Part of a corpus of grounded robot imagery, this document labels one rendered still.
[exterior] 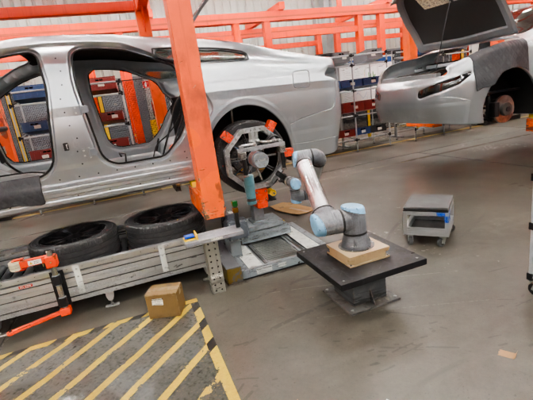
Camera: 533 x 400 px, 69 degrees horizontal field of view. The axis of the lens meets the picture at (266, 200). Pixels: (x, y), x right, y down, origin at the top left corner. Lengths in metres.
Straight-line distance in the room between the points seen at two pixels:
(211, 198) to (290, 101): 1.24
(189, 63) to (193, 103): 0.27
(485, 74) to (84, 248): 4.37
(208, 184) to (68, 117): 1.21
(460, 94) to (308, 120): 1.96
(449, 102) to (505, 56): 0.74
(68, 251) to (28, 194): 0.57
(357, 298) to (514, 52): 3.65
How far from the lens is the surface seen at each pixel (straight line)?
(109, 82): 6.88
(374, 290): 2.66
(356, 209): 2.46
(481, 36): 5.96
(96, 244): 3.26
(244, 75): 3.53
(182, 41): 2.92
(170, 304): 2.82
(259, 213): 3.70
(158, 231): 3.18
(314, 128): 3.78
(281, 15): 10.12
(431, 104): 5.08
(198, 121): 2.89
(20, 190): 3.52
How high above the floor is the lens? 1.38
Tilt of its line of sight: 15 degrees down
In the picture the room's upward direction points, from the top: 8 degrees counter-clockwise
